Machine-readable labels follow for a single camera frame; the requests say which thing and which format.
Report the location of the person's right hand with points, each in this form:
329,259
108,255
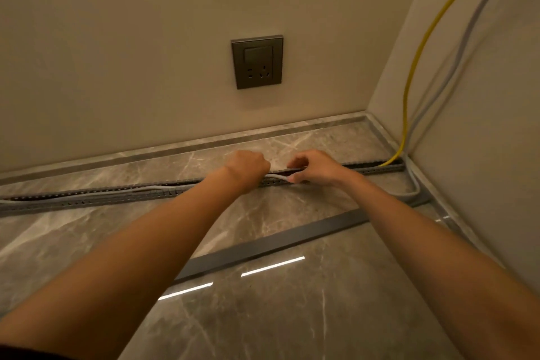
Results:
320,170

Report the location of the person's left hand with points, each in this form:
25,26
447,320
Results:
244,170

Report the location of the person's left fingers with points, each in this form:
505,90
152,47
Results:
263,167

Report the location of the person's right thumb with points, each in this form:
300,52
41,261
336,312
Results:
298,178

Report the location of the person's left forearm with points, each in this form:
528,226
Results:
139,262

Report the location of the person's right forearm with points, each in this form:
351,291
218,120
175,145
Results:
434,254

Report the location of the long marble skirting board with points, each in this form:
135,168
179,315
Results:
168,152

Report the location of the short marble skirting board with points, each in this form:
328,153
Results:
438,199

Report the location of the person's dark garment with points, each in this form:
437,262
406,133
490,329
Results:
29,354

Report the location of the grey duct cover strip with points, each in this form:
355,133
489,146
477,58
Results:
270,243

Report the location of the dark grey wall socket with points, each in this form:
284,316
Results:
257,62

